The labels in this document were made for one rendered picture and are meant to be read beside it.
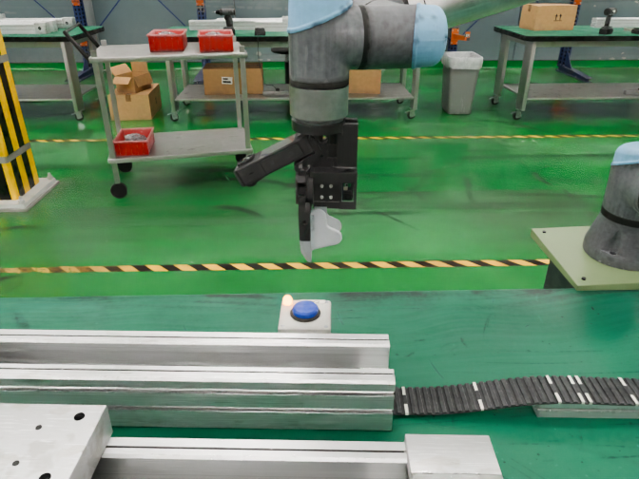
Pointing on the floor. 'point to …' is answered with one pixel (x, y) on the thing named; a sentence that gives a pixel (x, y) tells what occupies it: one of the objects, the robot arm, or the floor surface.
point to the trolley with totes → (131, 139)
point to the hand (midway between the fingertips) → (304, 253)
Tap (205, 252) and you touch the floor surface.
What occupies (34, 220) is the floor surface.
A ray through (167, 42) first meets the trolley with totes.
